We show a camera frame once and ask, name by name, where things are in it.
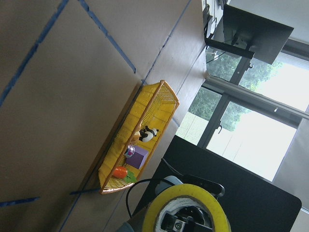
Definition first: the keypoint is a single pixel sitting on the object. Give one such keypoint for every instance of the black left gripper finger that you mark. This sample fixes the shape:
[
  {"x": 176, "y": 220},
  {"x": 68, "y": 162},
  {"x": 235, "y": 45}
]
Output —
[{"x": 187, "y": 219}]

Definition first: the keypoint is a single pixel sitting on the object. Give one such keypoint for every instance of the yellow tape roll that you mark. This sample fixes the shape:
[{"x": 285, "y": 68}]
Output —
[{"x": 176, "y": 197}]

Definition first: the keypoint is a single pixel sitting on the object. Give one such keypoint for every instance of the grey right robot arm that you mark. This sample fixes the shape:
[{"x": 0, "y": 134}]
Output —
[{"x": 134, "y": 224}]

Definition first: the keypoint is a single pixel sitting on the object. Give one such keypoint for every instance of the yellow woven tray basket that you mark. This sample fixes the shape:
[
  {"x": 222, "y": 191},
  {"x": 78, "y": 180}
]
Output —
[{"x": 154, "y": 107}]

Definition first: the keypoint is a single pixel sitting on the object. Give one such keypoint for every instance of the purple foam cube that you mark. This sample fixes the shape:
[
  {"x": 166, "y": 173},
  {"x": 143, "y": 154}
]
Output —
[{"x": 137, "y": 160}]

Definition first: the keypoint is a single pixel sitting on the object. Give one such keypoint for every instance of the orange toy carrot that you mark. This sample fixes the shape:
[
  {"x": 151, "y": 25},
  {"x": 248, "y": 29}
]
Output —
[{"x": 123, "y": 173}]

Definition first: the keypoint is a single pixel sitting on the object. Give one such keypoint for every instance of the small purple drink can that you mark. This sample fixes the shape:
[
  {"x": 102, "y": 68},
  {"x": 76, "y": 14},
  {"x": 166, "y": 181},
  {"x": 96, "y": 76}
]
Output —
[{"x": 129, "y": 151}]

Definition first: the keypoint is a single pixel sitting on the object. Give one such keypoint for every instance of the toy panda figure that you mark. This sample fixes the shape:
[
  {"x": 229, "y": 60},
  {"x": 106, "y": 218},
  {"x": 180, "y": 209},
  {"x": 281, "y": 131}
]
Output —
[{"x": 148, "y": 134}]

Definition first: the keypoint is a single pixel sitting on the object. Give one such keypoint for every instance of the toy croissant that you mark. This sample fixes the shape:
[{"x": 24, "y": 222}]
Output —
[{"x": 136, "y": 135}]

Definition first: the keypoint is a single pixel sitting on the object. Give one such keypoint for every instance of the black computer monitor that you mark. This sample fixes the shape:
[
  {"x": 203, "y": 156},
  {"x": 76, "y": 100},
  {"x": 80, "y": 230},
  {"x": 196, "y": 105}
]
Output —
[{"x": 251, "y": 36}]

